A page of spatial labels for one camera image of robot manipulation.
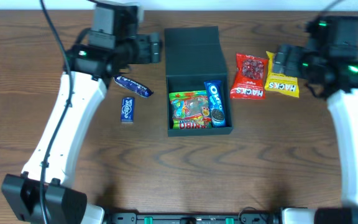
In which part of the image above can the Haribo sour worms bag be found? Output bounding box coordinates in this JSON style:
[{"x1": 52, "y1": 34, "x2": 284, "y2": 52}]
[{"x1": 169, "y1": 90, "x2": 212, "y2": 129}]

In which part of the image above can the yellow Hacks candy bag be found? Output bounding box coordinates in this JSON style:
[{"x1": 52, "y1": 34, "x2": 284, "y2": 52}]
[{"x1": 264, "y1": 51, "x2": 300, "y2": 98}]

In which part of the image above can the dark blue snack wrapper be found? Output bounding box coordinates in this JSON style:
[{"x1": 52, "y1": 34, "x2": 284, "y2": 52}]
[{"x1": 114, "y1": 75, "x2": 153, "y2": 98}]

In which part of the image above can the black open gift box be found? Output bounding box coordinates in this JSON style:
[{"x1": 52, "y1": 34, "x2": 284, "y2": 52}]
[{"x1": 164, "y1": 26, "x2": 233, "y2": 137}]

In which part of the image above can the blue Eclipse mints tin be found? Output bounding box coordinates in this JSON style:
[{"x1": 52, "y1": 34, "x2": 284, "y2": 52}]
[{"x1": 121, "y1": 97, "x2": 135, "y2": 123}]

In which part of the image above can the red Hacks candy bag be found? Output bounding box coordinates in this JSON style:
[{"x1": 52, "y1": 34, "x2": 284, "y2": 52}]
[{"x1": 230, "y1": 53, "x2": 268, "y2": 100}]

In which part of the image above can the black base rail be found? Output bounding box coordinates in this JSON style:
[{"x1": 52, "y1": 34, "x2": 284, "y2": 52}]
[{"x1": 102, "y1": 211, "x2": 283, "y2": 224}]

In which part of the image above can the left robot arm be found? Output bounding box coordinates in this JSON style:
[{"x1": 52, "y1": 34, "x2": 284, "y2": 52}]
[{"x1": 1, "y1": 1, "x2": 161, "y2": 223}]

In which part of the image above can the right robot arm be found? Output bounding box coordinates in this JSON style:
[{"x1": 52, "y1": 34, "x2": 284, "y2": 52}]
[{"x1": 270, "y1": 14, "x2": 358, "y2": 223}]

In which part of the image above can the blue Oreo cookie pack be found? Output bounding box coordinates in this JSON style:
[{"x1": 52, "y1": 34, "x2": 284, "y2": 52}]
[{"x1": 204, "y1": 80, "x2": 226, "y2": 128}]

